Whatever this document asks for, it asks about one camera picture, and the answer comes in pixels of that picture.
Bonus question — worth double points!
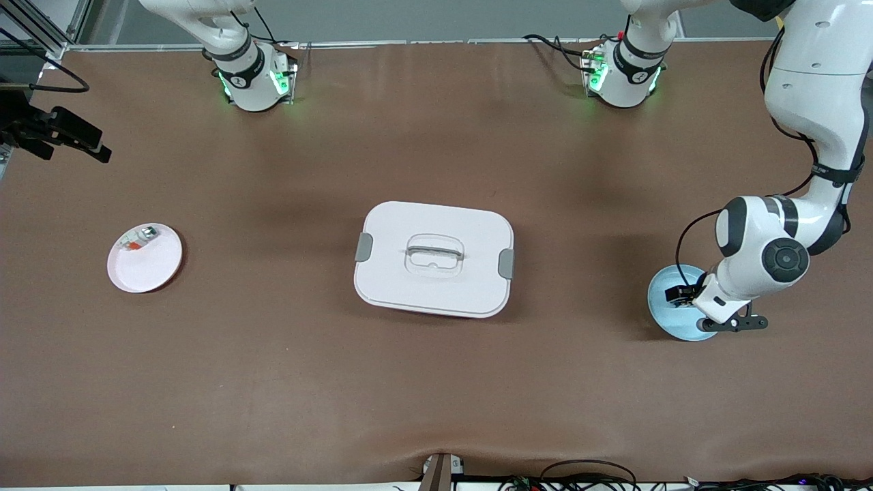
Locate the aluminium frame struts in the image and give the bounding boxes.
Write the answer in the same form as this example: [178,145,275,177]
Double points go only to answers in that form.
[0,0,94,59]

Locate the light blue round plate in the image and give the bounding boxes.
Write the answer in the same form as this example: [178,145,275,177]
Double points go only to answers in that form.
[647,264,724,342]

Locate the black cable bundle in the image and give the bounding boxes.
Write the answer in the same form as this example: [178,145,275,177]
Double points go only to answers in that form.
[498,459,873,491]

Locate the white lidded storage box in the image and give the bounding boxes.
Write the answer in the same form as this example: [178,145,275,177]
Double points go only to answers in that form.
[353,200,516,319]

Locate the black base power cable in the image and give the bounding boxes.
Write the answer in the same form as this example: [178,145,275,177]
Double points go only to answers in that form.
[522,34,594,73]

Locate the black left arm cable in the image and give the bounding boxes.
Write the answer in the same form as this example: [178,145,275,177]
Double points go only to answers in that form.
[675,20,867,288]

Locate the silver table edge rail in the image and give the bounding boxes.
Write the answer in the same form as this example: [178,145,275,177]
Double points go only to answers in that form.
[65,38,778,53]

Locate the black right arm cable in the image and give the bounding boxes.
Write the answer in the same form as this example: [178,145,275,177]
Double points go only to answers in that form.
[0,27,91,94]

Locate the pink round plate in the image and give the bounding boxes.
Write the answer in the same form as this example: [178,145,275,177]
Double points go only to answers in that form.
[107,222,183,294]

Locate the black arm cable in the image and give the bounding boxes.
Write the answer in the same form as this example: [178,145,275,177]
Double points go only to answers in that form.
[675,20,867,288]
[0,27,91,94]

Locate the brown camera post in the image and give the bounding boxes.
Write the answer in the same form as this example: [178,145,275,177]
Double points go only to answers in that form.
[417,453,454,491]

